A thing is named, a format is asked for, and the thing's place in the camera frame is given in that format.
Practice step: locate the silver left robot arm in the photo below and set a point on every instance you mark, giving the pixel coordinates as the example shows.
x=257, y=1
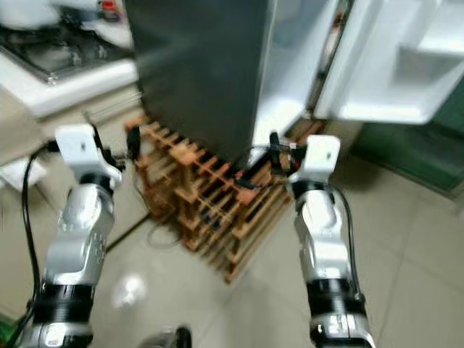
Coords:
x=72, y=239

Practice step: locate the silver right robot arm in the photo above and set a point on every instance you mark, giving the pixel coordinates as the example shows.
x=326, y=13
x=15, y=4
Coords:
x=322, y=246

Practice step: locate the dark grey fridge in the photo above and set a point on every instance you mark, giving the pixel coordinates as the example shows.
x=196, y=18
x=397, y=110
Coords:
x=196, y=65

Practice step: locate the white open fridge door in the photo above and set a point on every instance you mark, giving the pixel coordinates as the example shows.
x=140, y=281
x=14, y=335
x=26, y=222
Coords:
x=391, y=65

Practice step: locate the wooden wine rack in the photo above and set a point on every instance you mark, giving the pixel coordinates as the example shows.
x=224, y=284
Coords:
x=210, y=210

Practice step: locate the steel gas stove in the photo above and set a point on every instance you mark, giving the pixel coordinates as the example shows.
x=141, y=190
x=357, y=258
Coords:
x=58, y=51

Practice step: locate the green tinted glass door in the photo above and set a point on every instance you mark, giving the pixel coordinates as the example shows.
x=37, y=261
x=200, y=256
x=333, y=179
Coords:
x=413, y=145

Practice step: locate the white cooking pot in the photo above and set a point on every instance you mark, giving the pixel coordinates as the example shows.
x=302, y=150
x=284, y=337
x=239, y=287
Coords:
x=22, y=11

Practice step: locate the grey robot left foot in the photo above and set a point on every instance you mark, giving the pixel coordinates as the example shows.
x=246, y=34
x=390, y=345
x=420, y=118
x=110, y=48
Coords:
x=167, y=338

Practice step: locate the green storage bin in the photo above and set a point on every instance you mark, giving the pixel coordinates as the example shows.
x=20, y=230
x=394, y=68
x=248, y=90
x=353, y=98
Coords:
x=7, y=333

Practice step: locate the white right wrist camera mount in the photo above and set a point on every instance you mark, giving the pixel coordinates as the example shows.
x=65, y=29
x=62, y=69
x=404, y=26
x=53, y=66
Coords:
x=322, y=159

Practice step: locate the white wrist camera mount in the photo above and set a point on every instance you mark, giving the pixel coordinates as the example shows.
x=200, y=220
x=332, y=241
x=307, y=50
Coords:
x=81, y=148
x=322, y=159

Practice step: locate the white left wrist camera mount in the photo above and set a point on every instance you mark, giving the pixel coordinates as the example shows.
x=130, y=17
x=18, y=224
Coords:
x=81, y=148

